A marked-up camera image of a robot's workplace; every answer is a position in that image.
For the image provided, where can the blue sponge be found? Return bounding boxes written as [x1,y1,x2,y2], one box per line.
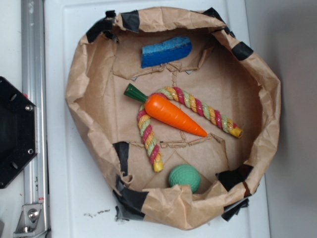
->
[141,37,192,68]

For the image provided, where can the orange plastic toy carrot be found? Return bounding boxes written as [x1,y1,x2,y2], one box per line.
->
[124,84,207,137]

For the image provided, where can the brown paper bag bin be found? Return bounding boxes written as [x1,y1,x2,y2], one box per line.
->
[65,7,281,230]

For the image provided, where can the green dimpled ball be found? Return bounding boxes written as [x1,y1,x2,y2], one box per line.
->
[168,164,202,193]

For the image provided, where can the white plastic tray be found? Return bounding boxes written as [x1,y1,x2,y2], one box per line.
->
[44,0,270,238]

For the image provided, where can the multicolour twisted rope toy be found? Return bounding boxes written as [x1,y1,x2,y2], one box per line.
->
[138,87,243,172]

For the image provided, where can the aluminium extrusion rail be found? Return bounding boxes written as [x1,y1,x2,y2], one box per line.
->
[20,0,50,206]

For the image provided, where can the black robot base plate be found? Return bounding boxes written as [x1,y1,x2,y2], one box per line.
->
[0,77,37,189]

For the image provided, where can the metal corner bracket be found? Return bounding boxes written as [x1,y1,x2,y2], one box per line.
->
[13,203,48,238]

